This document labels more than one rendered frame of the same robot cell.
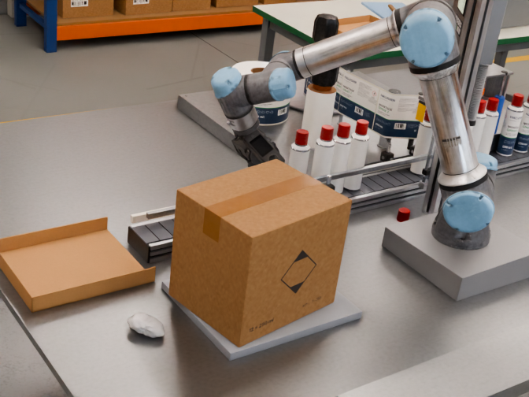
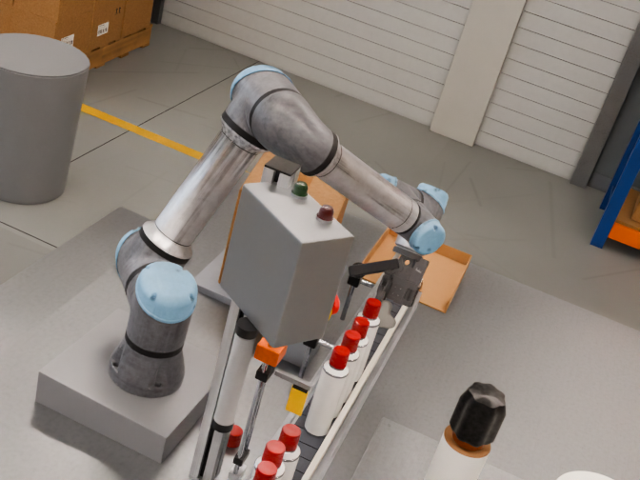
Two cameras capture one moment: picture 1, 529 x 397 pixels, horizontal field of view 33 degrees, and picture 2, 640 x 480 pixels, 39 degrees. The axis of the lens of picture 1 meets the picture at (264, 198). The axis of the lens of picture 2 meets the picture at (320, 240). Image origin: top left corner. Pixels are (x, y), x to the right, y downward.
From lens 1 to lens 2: 3.54 m
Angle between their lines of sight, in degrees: 112
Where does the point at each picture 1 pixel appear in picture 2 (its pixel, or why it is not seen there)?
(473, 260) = (116, 334)
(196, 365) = not seen: hidden behind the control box
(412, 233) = (198, 361)
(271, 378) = (213, 227)
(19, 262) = (444, 263)
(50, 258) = (434, 271)
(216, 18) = not seen: outside the picture
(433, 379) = (104, 250)
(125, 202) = (477, 351)
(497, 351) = (57, 288)
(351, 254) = not seen: hidden behind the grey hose
